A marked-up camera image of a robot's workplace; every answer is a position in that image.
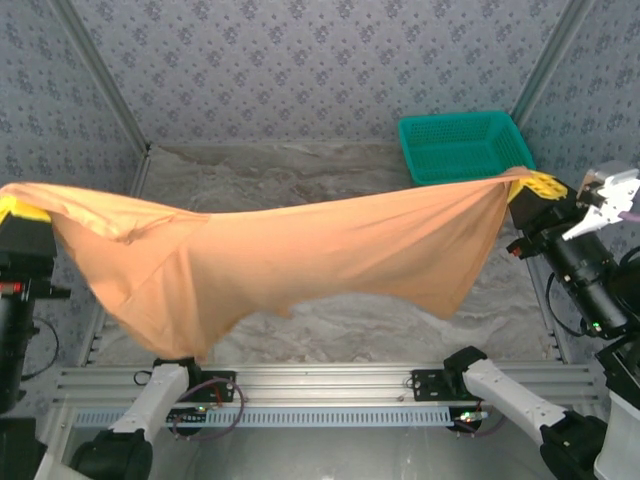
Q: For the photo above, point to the orange-tan t-shirt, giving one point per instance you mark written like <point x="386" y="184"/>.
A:
<point x="300" y="250"/>

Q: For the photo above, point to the small black electronics board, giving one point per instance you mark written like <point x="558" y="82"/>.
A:
<point x="467" y="420"/>
<point x="186" y="417"/>

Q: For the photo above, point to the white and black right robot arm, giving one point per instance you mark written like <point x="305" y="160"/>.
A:
<point x="510" y="400"/>

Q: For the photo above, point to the grey metal shelf panel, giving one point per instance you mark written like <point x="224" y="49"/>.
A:
<point x="320" y="455"/>

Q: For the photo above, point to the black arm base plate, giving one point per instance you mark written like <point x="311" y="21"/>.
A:
<point x="225" y="387"/>
<point x="425" y="385"/>

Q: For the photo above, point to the teal plastic mesh basket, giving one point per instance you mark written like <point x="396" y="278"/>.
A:
<point x="465" y="145"/>

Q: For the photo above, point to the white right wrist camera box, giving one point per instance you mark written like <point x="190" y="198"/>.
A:
<point x="605" y="200"/>

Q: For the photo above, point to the aluminium corner post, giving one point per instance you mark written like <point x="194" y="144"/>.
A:
<point x="100" y="75"/>
<point x="555" y="60"/>

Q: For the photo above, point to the long aluminium frame rail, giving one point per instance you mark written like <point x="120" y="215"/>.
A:
<point x="320" y="382"/>

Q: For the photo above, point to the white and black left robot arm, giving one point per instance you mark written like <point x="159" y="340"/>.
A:
<point x="155" y="395"/>

